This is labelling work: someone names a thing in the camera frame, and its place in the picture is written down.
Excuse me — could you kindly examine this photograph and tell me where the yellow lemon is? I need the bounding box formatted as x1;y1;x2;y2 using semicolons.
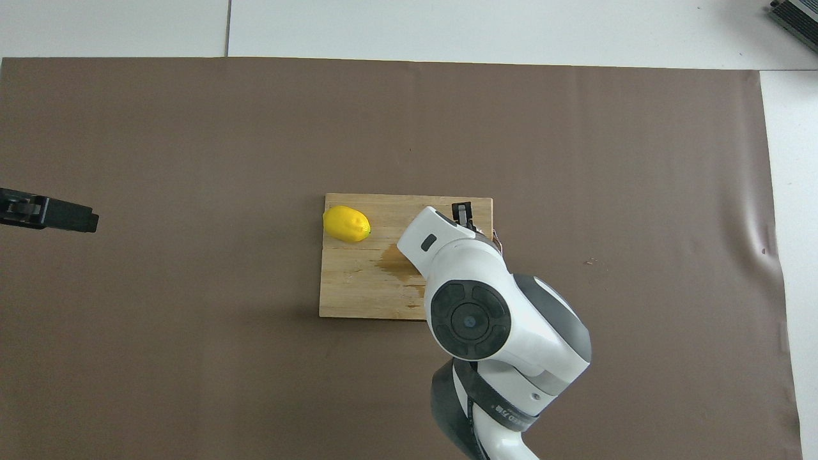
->
323;205;372;243

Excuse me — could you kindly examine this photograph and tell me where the wooden cutting board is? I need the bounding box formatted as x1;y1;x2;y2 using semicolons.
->
319;193;504;322

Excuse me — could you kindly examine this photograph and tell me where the brown table mat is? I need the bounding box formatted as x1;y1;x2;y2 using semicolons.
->
0;56;805;460

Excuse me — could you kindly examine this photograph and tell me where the grey ribbed metal device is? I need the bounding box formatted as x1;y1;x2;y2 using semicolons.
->
767;0;818;53

